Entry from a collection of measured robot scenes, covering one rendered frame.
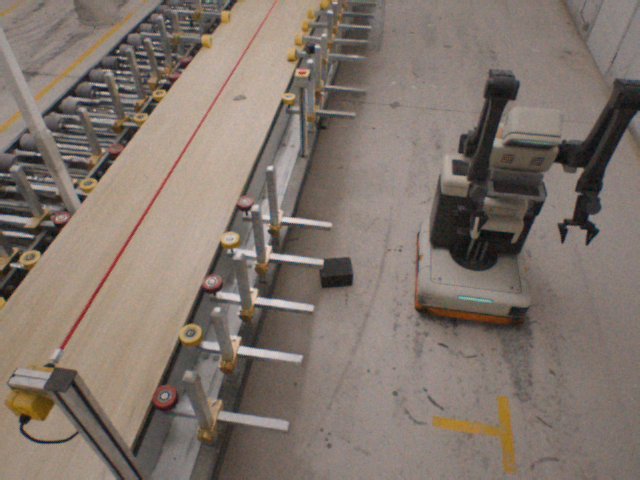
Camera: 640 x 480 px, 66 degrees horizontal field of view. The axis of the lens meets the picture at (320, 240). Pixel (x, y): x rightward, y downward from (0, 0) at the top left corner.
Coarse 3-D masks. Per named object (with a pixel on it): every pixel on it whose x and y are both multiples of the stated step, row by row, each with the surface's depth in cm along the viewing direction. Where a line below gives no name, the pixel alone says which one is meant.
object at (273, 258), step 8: (232, 256) 221; (248, 256) 219; (272, 256) 219; (280, 256) 219; (288, 256) 219; (288, 264) 219; (296, 264) 218; (304, 264) 217; (312, 264) 216; (320, 264) 216
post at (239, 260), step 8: (240, 256) 177; (240, 264) 178; (240, 272) 181; (240, 280) 185; (248, 280) 189; (240, 288) 188; (248, 288) 191; (240, 296) 192; (248, 296) 192; (248, 304) 195
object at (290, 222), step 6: (246, 216) 238; (264, 216) 238; (264, 222) 238; (282, 222) 236; (288, 222) 236; (294, 222) 235; (300, 222) 235; (306, 222) 235; (312, 222) 235; (318, 222) 235; (324, 222) 235; (306, 228) 236; (312, 228) 236; (318, 228) 235; (324, 228) 234; (330, 228) 234
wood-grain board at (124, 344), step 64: (256, 0) 416; (320, 0) 416; (192, 64) 332; (256, 64) 333; (192, 128) 277; (256, 128) 277; (128, 192) 237; (192, 192) 237; (64, 256) 207; (128, 256) 208; (192, 256) 208; (0, 320) 184; (64, 320) 184; (128, 320) 185; (0, 384) 166; (128, 384) 166; (0, 448) 151; (64, 448) 151
